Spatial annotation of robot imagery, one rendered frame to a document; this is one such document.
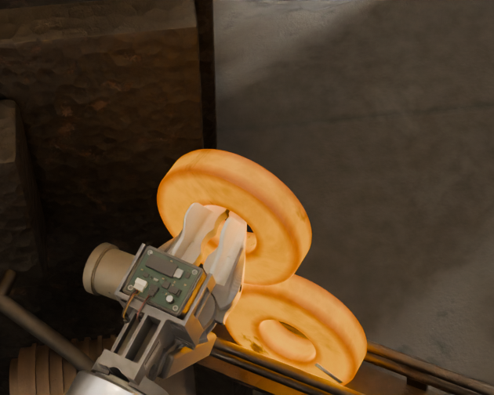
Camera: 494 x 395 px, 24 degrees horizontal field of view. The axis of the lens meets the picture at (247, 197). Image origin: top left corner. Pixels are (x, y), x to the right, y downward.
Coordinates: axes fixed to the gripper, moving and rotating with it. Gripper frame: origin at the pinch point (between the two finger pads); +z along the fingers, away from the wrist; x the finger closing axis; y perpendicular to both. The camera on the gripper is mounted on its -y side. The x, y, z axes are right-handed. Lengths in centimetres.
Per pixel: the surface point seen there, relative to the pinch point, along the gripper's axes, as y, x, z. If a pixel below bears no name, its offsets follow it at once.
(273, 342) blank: -17.1, -5.4, -6.3
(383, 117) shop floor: -110, 16, 67
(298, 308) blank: -7.5, -8.4, -4.4
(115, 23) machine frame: -4.3, 23.1, 15.8
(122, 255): -17.2, 14.2, -4.4
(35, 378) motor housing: -29.8, 21.2, -19.1
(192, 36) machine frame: -6.5, 15.5, 18.6
